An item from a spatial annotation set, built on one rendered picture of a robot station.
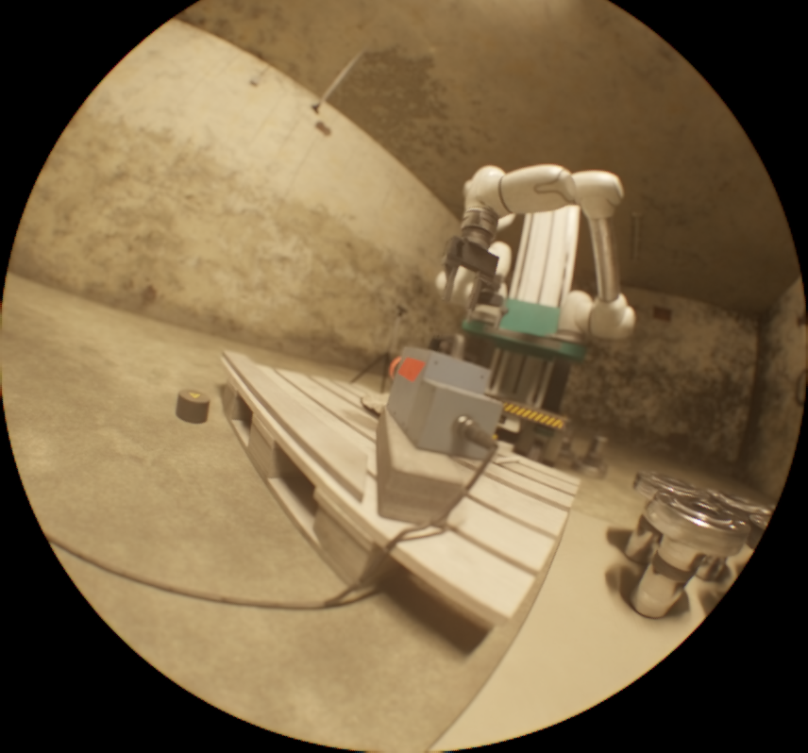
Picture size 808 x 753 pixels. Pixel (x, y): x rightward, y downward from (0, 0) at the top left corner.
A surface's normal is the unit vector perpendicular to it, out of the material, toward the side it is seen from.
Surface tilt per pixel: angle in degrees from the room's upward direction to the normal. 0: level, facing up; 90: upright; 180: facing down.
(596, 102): 180
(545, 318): 90
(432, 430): 90
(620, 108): 180
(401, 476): 90
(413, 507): 90
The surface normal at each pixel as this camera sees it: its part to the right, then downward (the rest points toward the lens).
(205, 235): 0.72, 0.21
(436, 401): 0.24, 0.05
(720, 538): -0.60, -0.21
